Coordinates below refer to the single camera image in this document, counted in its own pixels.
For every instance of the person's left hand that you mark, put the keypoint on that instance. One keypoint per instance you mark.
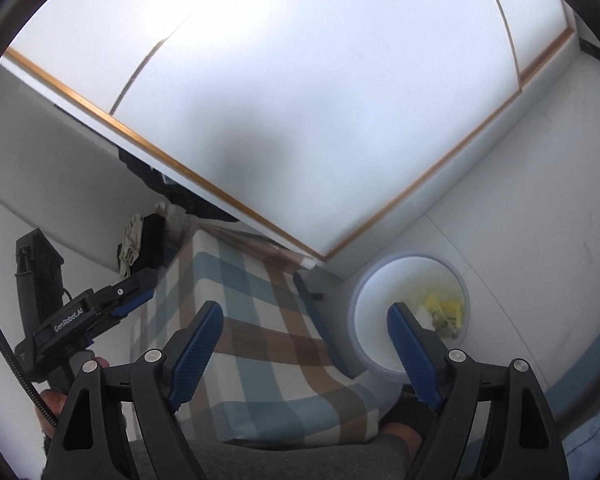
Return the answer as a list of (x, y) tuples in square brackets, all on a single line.
[(50, 407)]

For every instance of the plaid cushion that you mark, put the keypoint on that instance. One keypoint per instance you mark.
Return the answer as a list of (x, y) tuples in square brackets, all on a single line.
[(260, 320)]

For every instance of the white round trash bin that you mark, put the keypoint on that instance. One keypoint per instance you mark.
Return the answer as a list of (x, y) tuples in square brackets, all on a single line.
[(360, 320)]

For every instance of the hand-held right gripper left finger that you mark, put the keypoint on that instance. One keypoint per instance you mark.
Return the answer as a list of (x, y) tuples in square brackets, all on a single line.
[(197, 355)]

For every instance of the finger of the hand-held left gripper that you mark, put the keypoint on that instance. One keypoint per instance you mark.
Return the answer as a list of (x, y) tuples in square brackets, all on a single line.
[(127, 310), (130, 287)]

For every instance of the yellow snack wrapper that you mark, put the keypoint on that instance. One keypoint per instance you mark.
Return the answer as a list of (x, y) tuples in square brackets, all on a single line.
[(447, 310)]

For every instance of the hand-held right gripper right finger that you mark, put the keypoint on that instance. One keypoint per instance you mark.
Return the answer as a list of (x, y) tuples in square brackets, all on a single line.
[(412, 355)]

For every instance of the white table with wooden edge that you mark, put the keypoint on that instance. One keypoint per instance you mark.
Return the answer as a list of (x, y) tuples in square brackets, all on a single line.
[(305, 85)]

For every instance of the crumpled white paper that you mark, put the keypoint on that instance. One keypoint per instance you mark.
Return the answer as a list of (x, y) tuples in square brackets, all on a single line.
[(426, 317)]

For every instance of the person's grey trouser leg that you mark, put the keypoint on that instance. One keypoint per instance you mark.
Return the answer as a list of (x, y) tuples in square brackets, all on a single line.
[(280, 462)]

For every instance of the dark clothes pile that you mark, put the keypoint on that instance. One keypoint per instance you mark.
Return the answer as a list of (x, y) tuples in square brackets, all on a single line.
[(130, 245)]

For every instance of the person's foot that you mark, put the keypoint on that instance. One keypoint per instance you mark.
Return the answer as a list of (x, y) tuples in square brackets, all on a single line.
[(400, 435)]

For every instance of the black cloth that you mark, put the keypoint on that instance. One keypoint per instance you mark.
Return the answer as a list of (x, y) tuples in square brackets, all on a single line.
[(150, 240)]

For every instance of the black slipper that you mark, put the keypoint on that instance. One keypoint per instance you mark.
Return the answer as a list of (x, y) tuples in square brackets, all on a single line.
[(407, 407)]

